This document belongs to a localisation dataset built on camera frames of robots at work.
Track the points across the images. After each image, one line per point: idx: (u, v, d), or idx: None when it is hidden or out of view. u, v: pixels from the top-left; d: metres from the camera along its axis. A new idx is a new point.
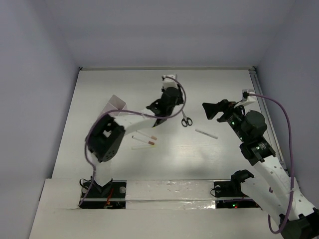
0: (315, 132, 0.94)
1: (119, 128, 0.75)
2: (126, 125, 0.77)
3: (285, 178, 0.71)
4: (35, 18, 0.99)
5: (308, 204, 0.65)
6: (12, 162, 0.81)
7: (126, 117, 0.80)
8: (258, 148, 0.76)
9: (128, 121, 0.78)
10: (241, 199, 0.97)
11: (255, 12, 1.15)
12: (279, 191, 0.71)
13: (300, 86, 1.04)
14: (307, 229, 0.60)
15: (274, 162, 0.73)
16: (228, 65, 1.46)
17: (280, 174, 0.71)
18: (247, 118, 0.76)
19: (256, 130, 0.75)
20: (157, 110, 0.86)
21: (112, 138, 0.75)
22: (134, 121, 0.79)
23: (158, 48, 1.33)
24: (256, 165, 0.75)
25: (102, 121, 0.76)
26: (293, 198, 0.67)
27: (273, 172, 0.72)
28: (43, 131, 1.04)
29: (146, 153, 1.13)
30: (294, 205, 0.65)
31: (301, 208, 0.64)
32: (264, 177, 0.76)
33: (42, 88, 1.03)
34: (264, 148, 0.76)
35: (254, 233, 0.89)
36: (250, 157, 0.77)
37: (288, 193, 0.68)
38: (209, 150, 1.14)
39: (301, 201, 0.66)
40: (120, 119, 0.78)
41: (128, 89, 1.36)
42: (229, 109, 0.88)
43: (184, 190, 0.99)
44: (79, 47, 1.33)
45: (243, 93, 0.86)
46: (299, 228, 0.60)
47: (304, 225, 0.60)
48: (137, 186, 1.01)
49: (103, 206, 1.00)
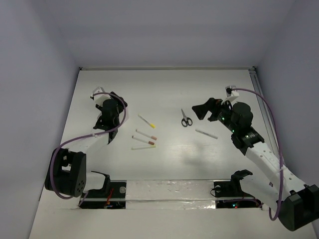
0: (314, 131, 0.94)
1: (78, 153, 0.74)
2: (84, 149, 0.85)
3: (274, 160, 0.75)
4: (36, 19, 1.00)
5: (299, 182, 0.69)
6: (13, 162, 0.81)
7: (80, 143, 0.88)
8: (246, 137, 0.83)
9: (84, 146, 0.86)
10: (241, 199, 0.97)
11: (254, 12, 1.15)
12: (270, 173, 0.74)
13: (299, 86, 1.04)
14: (300, 204, 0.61)
15: (263, 147, 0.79)
16: (228, 66, 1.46)
17: (270, 156, 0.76)
18: (235, 109, 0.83)
19: (241, 119, 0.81)
20: (105, 126, 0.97)
21: (74, 168, 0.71)
22: (89, 144, 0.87)
23: (158, 48, 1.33)
24: (246, 152, 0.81)
25: (59, 158, 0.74)
26: (284, 177, 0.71)
27: (262, 156, 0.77)
28: (44, 130, 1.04)
29: (146, 152, 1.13)
30: (285, 183, 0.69)
31: (292, 185, 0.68)
32: (256, 164, 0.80)
33: (42, 87, 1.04)
34: (253, 137, 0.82)
35: (256, 233, 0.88)
36: (240, 147, 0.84)
37: (277, 171, 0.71)
38: (209, 150, 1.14)
39: (292, 179, 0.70)
40: (76, 146, 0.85)
41: (128, 89, 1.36)
42: (217, 106, 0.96)
43: (184, 190, 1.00)
44: (79, 48, 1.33)
45: (227, 90, 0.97)
46: (292, 204, 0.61)
47: (296, 201, 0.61)
48: (138, 186, 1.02)
49: (103, 206, 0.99)
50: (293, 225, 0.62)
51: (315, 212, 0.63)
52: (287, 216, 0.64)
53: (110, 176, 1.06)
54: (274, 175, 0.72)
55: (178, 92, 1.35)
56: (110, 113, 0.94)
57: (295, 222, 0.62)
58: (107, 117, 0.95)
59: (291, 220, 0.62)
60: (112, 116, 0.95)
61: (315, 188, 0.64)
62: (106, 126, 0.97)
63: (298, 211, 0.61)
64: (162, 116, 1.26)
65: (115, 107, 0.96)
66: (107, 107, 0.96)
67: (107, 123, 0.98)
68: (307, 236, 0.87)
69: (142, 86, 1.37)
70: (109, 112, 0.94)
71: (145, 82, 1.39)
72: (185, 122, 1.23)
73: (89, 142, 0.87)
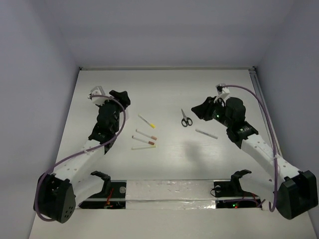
0: (313, 131, 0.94)
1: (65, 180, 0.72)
2: (72, 174, 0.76)
3: (268, 149, 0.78)
4: (36, 19, 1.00)
5: (293, 169, 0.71)
6: (13, 162, 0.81)
7: (68, 166, 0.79)
8: (240, 130, 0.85)
9: (72, 169, 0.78)
10: (241, 199, 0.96)
11: (254, 12, 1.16)
12: (265, 162, 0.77)
13: (298, 86, 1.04)
14: (295, 191, 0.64)
15: (257, 139, 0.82)
16: (229, 66, 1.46)
17: (264, 146, 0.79)
18: (227, 103, 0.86)
19: (234, 113, 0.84)
20: (102, 135, 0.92)
21: (61, 193, 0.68)
22: (78, 166, 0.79)
23: (158, 48, 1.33)
24: (242, 145, 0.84)
25: (46, 184, 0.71)
26: (278, 165, 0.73)
27: (256, 146, 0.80)
28: (44, 130, 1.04)
29: (146, 152, 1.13)
30: (280, 170, 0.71)
31: (286, 172, 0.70)
32: (252, 155, 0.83)
33: (42, 87, 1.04)
34: (247, 130, 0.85)
35: (256, 233, 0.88)
36: (235, 140, 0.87)
37: (271, 160, 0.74)
38: (209, 150, 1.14)
39: (286, 167, 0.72)
40: (62, 171, 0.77)
41: (128, 89, 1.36)
42: (209, 104, 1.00)
43: (184, 190, 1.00)
44: (79, 48, 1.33)
45: (217, 88, 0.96)
46: (287, 190, 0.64)
47: (291, 187, 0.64)
48: (138, 186, 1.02)
49: (103, 206, 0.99)
50: (290, 212, 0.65)
51: (312, 199, 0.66)
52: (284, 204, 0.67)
53: (110, 176, 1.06)
54: (269, 164, 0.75)
55: (178, 92, 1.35)
56: (107, 120, 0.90)
57: (292, 210, 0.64)
58: (103, 125, 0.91)
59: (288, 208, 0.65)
60: (108, 123, 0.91)
61: (309, 174, 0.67)
62: (104, 135, 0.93)
63: (293, 198, 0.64)
64: (162, 116, 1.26)
65: (112, 113, 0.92)
66: (104, 113, 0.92)
67: (104, 131, 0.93)
68: (307, 235, 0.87)
69: (143, 86, 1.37)
70: (106, 118, 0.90)
71: (145, 82, 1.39)
72: (185, 122, 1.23)
73: (79, 161, 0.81)
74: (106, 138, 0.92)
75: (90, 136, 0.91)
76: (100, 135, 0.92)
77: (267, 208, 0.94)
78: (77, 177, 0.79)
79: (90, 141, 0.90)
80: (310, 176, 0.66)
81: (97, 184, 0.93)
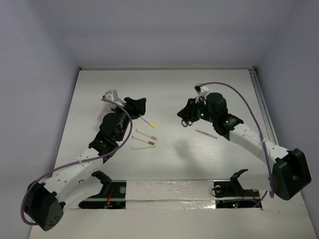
0: (313, 131, 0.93)
1: (51, 194, 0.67)
2: (61, 186, 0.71)
3: (256, 135, 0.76)
4: (36, 19, 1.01)
5: (282, 149, 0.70)
6: (12, 162, 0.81)
7: (60, 175, 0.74)
8: (227, 122, 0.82)
9: (63, 181, 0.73)
10: (241, 199, 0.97)
11: (254, 12, 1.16)
12: (254, 148, 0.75)
13: (299, 86, 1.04)
14: (287, 170, 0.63)
15: (244, 127, 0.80)
16: (229, 66, 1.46)
17: (251, 133, 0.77)
18: (208, 98, 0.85)
19: (216, 106, 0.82)
20: (104, 144, 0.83)
21: (44, 209, 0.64)
22: (70, 177, 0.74)
23: (158, 48, 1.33)
24: (230, 137, 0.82)
25: (34, 193, 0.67)
26: (267, 148, 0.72)
27: (244, 135, 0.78)
28: (43, 130, 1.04)
29: (146, 152, 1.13)
30: (270, 153, 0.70)
31: (276, 153, 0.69)
32: (241, 144, 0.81)
33: (42, 87, 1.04)
34: (233, 121, 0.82)
35: (256, 233, 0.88)
36: (223, 133, 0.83)
37: (260, 144, 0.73)
38: (209, 150, 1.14)
39: (275, 148, 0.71)
40: (52, 180, 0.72)
41: (128, 89, 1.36)
42: (192, 105, 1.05)
43: (184, 190, 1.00)
44: (79, 48, 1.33)
45: (196, 88, 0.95)
46: (279, 171, 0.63)
47: (283, 168, 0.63)
48: (138, 186, 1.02)
49: (103, 206, 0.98)
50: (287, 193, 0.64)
51: (304, 176, 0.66)
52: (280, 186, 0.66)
53: (110, 176, 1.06)
54: (258, 149, 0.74)
55: (178, 92, 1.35)
56: (110, 130, 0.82)
57: (289, 190, 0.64)
58: (105, 134, 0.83)
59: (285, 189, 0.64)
60: (111, 133, 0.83)
61: (298, 152, 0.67)
62: (105, 145, 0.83)
63: (287, 178, 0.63)
64: (162, 116, 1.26)
65: (116, 123, 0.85)
66: (109, 122, 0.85)
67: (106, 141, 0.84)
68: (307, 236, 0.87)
69: (143, 86, 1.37)
70: (109, 127, 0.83)
71: (146, 82, 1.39)
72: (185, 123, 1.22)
73: (72, 172, 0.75)
74: (106, 149, 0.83)
75: (90, 143, 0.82)
76: (101, 144, 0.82)
77: (267, 208, 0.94)
78: (67, 189, 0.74)
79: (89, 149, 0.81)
80: (299, 154, 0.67)
81: (94, 187, 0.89)
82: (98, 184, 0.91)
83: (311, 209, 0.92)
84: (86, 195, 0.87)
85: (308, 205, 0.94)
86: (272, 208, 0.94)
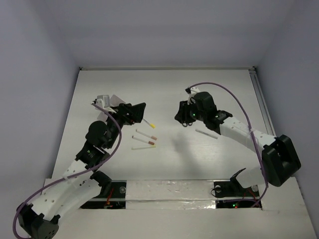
0: (313, 130, 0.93)
1: (38, 217, 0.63)
2: (48, 207, 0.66)
3: (244, 126, 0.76)
4: (36, 19, 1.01)
5: (269, 136, 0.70)
6: (12, 162, 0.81)
7: (47, 194, 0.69)
8: (216, 117, 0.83)
9: (50, 200, 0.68)
10: (241, 199, 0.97)
11: (254, 12, 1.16)
12: (244, 139, 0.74)
13: (298, 86, 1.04)
14: (275, 155, 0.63)
15: (233, 120, 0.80)
16: (229, 66, 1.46)
17: (239, 125, 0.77)
18: (195, 96, 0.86)
19: (203, 103, 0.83)
20: (93, 155, 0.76)
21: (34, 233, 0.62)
22: (57, 196, 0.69)
23: (158, 48, 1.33)
24: (221, 130, 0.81)
25: (22, 216, 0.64)
26: (255, 136, 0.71)
27: (233, 127, 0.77)
28: (43, 130, 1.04)
29: (146, 152, 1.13)
30: (258, 141, 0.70)
31: (264, 140, 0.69)
32: (232, 138, 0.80)
33: (42, 87, 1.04)
34: (222, 115, 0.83)
35: (256, 233, 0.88)
36: (214, 128, 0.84)
37: (248, 134, 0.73)
38: (209, 150, 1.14)
39: (263, 136, 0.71)
40: (39, 200, 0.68)
41: (128, 89, 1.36)
42: (184, 106, 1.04)
43: (184, 190, 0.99)
44: (80, 48, 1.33)
45: (187, 91, 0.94)
46: (268, 156, 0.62)
47: (271, 153, 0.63)
48: (138, 186, 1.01)
49: (103, 206, 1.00)
50: (277, 179, 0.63)
51: (294, 162, 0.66)
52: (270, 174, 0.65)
53: (110, 176, 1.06)
54: (247, 139, 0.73)
55: (179, 92, 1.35)
56: (97, 140, 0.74)
57: (279, 176, 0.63)
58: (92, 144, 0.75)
59: (275, 176, 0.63)
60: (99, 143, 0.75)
61: (285, 138, 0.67)
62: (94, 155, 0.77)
63: (276, 163, 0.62)
64: (162, 116, 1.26)
65: (103, 132, 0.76)
66: (94, 130, 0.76)
67: (94, 151, 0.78)
68: (307, 236, 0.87)
69: (143, 86, 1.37)
70: (96, 138, 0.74)
71: (146, 82, 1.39)
72: (185, 123, 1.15)
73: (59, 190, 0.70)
74: (95, 160, 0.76)
75: (78, 155, 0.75)
76: (89, 155, 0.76)
77: (267, 208, 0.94)
78: (56, 207, 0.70)
79: (77, 162, 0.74)
80: (287, 139, 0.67)
81: (91, 191, 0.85)
82: (95, 187, 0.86)
83: (311, 209, 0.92)
84: (83, 200, 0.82)
85: (308, 205, 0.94)
86: (272, 208, 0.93)
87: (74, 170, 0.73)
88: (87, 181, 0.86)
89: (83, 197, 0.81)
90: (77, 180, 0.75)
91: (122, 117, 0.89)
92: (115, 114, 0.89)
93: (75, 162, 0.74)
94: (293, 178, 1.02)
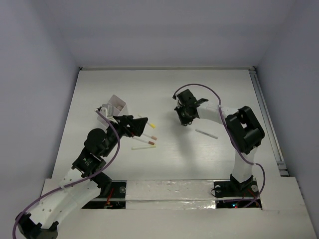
0: (313, 130, 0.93)
1: (35, 228, 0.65)
2: (45, 217, 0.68)
3: (215, 104, 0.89)
4: (36, 19, 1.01)
5: (235, 109, 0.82)
6: (12, 161, 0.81)
7: (44, 203, 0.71)
8: (195, 103, 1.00)
9: (47, 210, 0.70)
10: (241, 199, 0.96)
11: (254, 12, 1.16)
12: (215, 115, 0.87)
13: (299, 86, 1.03)
14: (236, 121, 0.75)
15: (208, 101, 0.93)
16: (228, 66, 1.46)
17: (212, 103, 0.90)
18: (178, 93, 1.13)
19: (183, 95, 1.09)
20: (90, 162, 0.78)
21: None
22: (53, 205, 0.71)
23: (158, 48, 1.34)
24: (199, 112, 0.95)
25: (21, 226, 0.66)
26: (223, 110, 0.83)
27: (207, 107, 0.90)
28: (43, 130, 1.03)
29: (146, 152, 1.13)
30: (225, 112, 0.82)
31: (229, 112, 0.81)
32: (209, 117, 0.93)
33: (41, 87, 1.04)
34: (199, 101, 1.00)
35: (255, 232, 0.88)
36: (194, 113, 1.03)
37: (217, 109, 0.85)
38: (209, 150, 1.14)
39: (230, 109, 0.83)
40: (36, 210, 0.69)
41: (128, 89, 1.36)
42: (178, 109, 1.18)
43: (184, 190, 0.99)
44: (80, 48, 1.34)
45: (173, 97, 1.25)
46: (229, 122, 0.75)
47: (232, 119, 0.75)
48: (138, 186, 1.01)
49: (103, 206, 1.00)
50: (241, 142, 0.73)
51: (257, 128, 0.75)
52: (235, 140, 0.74)
53: (110, 176, 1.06)
54: (216, 113, 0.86)
55: None
56: (95, 147, 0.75)
57: (241, 139, 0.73)
58: (90, 151, 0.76)
59: (239, 139, 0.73)
60: (96, 150, 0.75)
61: (247, 108, 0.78)
62: (91, 162, 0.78)
63: (237, 128, 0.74)
64: (162, 117, 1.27)
65: (102, 139, 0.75)
66: (93, 138, 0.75)
67: (91, 158, 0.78)
68: (306, 236, 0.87)
69: (143, 86, 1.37)
70: (94, 145, 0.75)
71: (146, 82, 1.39)
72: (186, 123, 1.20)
73: (55, 199, 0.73)
74: (91, 168, 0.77)
75: (74, 163, 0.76)
76: (85, 163, 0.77)
77: (267, 208, 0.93)
78: (54, 216, 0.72)
79: (73, 170, 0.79)
80: (248, 109, 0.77)
81: (91, 194, 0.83)
82: (95, 189, 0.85)
83: (311, 210, 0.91)
84: (82, 203, 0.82)
85: (308, 205, 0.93)
86: (272, 208, 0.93)
87: (71, 178, 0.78)
88: (86, 183, 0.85)
89: (82, 201, 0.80)
90: (73, 189, 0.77)
91: (122, 128, 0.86)
92: (116, 124, 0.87)
93: (72, 170, 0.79)
94: (293, 178, 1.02)
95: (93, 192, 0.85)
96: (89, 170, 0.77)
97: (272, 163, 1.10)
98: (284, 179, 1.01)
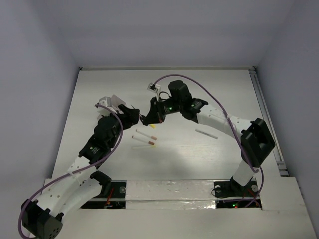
0: (313, 130, 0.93)
1: (44, 212, 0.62)
2: (54, 203, 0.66)
3: (221, 113, 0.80)
4: (36, 19, 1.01)
5: (245, 122, 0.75)
6: (12, 160, 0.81)
7: (52, 190, 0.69)
8: (193, 106, 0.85)
9: (56, 196, 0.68)
10: (241, 199, 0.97)
11: (254, 13, 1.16)
12: (221, 125, 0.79)
13: (298, 86, 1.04)
14: (252, 138, 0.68)
15: (208, 109, 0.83)
16: (228, 66, 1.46)
17: (216, 112, 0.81)
18: (169, 86, 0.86)
19: (180, 92, 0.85)
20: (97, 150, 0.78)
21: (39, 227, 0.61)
22: (62, 191, 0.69)
23: (158, 48, 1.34)
24: (198, 118, 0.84)
25: (27, 212, 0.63)
26: (233, 122, 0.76)
27: (211, 114, 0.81)
28: (43, 129, 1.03)
29: (145, 152, 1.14)
30: (237, 127, 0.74)
31: (241, 126, 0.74)
32: (210, 125, 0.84)
33: (41, 87, 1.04)
34: (198, 104, 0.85)
35: (255, 232, 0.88)
36: (192, 117, 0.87)
37: (226, 121, 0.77)
38: (209, 150, 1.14)
39: (239, 122, 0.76)
40: (44, 197, 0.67)
41: (128, 89, 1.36)
42: (156, 104, 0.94)
43: (184, 190, 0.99)
44: (80, 48, 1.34)
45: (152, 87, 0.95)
46: (247, 142, 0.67)
47: (249, 138, 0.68)
48: (137, 186, 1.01)
49: (103, 206, 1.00)
50: (256, 160, 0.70)
51: (269, 142, 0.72)
52: (248, 155, 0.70)
53: (110, 176, 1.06)
54: (225, 125, 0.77)
55: None
56: (105, 133, 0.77)
57: (256, 156, 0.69)
58: (99, 138, 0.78)
59: (254, 157, 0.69)
60: (106, 137, 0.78)
61: (260, 121, 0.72)
62: (98, 150, 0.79)
63: (253, 146, 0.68)
64: None
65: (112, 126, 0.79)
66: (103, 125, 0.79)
67: (97, 147, 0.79)
68: (307, 236, 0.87)
69: (143, 86, 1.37)
70: (104, 129, 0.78)
71: (146, 82, 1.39)
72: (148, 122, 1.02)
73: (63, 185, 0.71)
74: (98, 155, 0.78)
75: (80, 151, 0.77)
76: (92, 150, 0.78)
77: (267, 208, 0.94)
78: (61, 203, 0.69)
79: (80, 158, 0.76)
80: (261, 121, 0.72)
81: (91, 193, 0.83)
82: (96, 185, 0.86)
83: (311, 209, 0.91)
84: (85, 199, 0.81)
85: (308, 205, 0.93)
86: (272, 208, 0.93)
87: (79, 165, 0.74)
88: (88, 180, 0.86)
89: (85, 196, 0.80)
90: (81, 175, 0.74)
91: (123, 119, 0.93)
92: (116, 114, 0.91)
93: (79, 158, 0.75)
94: (293, 178, 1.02)
95: (95, 190, 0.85)
96: (97, 157, 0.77)
97: (272, 163, 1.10)
98: (284, 179, 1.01)
